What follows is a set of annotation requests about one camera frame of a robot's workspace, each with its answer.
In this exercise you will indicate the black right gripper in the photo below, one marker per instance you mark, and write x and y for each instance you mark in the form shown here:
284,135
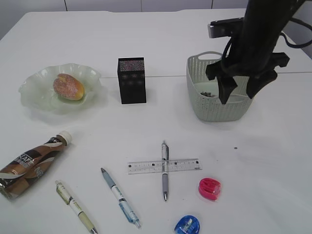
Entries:
260,73

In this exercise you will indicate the small paper scrap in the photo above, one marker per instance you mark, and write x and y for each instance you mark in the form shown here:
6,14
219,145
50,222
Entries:
208,94

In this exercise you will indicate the red pencil sharpener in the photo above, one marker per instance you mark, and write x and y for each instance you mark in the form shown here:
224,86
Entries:
209,188

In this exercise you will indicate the blue pencil sharpener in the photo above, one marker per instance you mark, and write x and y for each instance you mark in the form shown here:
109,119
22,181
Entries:
188,224

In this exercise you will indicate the sugared bread bun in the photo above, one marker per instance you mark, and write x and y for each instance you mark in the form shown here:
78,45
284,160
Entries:
68,87

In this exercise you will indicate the brown coffee drink bottle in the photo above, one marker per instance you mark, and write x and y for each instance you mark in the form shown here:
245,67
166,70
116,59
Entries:
25,170

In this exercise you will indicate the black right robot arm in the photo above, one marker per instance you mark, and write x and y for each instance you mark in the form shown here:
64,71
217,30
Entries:
249,52

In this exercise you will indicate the pale green woven basket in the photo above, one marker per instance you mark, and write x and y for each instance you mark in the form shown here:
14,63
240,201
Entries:
210,109

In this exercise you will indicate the silver grey grip pen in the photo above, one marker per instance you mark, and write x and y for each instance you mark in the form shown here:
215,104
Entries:
165,158

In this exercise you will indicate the black mesh pen holder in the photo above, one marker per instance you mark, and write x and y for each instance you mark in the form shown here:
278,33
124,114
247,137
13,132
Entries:
131,78

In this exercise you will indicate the blue grip white pen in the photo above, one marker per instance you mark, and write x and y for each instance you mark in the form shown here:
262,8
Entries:
122,202

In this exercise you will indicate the pale green glass plate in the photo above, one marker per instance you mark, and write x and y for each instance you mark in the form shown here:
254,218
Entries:
37,91

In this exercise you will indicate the beige grip clear pen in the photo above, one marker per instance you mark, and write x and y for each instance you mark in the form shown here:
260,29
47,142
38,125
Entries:
79,212

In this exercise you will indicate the clear plastic ruler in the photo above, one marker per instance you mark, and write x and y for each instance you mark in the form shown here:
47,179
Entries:
147,167

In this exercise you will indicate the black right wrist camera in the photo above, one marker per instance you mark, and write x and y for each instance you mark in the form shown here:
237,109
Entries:
225,28

